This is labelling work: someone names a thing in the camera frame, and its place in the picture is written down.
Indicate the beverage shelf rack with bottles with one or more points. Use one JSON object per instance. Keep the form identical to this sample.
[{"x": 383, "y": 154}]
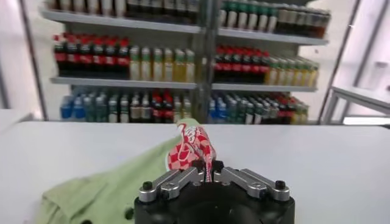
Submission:
[
  {"x": 122, "y": 82},
  {"x": 262, "y": 88}
]

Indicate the light green polo shirt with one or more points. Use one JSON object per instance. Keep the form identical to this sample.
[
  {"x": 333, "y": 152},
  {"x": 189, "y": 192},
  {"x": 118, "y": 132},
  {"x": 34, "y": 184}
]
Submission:
[{"x": 122, "y": 182}]

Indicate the white metal frame side table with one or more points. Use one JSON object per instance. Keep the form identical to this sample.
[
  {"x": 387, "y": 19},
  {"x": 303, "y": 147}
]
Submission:
[{"x": 359, "y": 97}]

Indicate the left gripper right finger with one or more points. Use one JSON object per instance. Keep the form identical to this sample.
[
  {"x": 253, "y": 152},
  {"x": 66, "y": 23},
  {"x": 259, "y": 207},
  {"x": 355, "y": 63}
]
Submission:
[{"x": 253, "y": 182}]

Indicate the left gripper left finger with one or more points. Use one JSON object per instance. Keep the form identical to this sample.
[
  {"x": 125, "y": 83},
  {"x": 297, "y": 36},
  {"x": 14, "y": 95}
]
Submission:
[{"x": 170, "y": 184}]

